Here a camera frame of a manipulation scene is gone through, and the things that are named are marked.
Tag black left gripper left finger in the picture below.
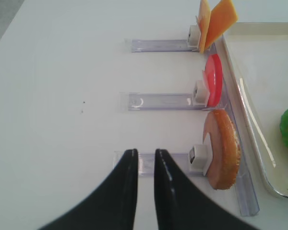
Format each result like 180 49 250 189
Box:
43 149 138 230

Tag long clear left rail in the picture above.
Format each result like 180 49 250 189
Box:
210 38 260 217

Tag white tomato pusher block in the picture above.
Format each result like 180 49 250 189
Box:
192 80 210 107

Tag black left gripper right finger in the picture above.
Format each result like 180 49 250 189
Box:
154 149 254 230

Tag cream rectangular tray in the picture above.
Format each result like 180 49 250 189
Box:
223 23 288 198

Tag cheese slice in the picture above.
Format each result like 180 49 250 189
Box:
197 0 211 53
204 0 238 50

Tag standing red tomato slice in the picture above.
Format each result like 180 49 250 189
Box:
204 54 223 107

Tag clear cheese holder rail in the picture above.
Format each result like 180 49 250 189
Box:
125 39 199 53

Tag white cheese pusher block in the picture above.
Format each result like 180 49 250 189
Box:
187 24 201 48

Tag right cheese slice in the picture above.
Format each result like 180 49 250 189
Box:
204 0 238 50

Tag white bread pusher block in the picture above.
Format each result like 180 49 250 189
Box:
189 144 213 176

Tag standing bread slice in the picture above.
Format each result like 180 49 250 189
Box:
203 109 241 190

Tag clear bread holder rail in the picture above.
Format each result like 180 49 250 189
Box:
113 151 203 177

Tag left cheese slice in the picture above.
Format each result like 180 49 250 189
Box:
197 0 211 53

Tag clear tomato holder rail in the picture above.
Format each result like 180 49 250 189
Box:
120 92 212 111

